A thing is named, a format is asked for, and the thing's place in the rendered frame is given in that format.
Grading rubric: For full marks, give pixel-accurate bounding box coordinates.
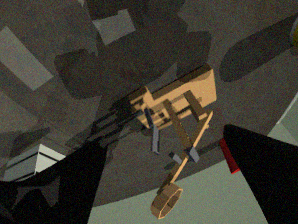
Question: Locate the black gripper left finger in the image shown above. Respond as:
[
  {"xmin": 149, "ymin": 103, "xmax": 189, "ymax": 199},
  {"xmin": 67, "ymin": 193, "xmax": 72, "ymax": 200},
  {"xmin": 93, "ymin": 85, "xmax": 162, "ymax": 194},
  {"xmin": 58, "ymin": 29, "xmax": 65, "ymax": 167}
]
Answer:
[{"xmin": 0, "ymin": 136, "xmax": 108, "ymax": 224}]

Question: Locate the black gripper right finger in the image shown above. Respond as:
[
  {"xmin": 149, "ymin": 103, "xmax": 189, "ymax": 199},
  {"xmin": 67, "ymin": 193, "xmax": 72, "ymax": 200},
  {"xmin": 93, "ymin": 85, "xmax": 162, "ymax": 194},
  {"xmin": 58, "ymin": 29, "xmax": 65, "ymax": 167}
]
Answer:
[{"xmin": 223, "ymin": 124, "xmax": 298, "ymax": 224}]

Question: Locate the yellow open cylinder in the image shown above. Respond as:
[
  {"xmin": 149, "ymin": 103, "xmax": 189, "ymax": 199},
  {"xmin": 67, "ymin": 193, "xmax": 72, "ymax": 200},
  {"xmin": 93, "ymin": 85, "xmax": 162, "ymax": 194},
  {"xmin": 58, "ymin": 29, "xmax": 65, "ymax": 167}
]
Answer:
[{"xmin": 289, "ymin": 18, "xmax": 298, "ymax": 48}]

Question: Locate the red cup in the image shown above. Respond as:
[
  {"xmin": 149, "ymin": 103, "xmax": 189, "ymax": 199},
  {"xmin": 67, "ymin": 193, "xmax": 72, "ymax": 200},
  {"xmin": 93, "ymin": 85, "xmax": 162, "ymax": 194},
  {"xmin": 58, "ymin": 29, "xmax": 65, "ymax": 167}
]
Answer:
[{"xmin": 218, "ymin": 139, "xmax": 239, "ymax": 175}]

